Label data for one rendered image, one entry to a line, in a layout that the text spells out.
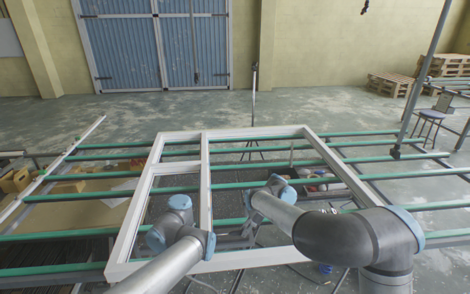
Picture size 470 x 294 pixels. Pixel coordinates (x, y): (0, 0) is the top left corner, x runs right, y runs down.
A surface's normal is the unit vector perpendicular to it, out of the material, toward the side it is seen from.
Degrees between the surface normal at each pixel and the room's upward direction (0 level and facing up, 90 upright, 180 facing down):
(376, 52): 90
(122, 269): 0
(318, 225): 35
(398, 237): 50
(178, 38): 90
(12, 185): 90
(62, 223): 0
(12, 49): 90
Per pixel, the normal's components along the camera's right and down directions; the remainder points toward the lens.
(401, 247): 0.20, 0.05
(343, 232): -0.33, -0.56
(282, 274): 0.00, -0.88
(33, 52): 0.10, 0.47
